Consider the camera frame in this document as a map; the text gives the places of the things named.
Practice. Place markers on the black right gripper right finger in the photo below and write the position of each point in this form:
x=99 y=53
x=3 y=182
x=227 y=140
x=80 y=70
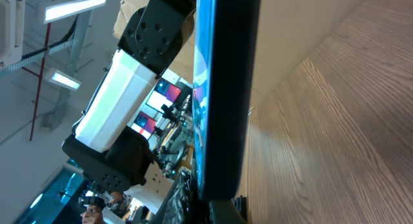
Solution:
x=232 y=211

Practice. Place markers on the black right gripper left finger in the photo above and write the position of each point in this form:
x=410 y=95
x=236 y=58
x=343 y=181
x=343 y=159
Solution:
x=176 y=207

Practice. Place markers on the Galaxy smartphone blue screen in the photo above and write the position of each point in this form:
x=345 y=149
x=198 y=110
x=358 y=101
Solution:
x=224 y=52

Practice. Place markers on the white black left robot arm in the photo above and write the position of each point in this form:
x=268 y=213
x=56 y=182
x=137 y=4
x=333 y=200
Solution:
x=101 y=143

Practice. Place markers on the ceiling light fixture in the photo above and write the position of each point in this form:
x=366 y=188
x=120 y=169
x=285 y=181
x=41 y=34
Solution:
x=59 y=9
x=58 y=77

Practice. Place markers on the red ceiling pipe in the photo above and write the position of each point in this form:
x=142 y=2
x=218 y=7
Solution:
x=40 y=78

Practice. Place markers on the white ceiling air conditioner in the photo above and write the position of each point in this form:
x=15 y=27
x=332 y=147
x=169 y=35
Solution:
x=12 y=27

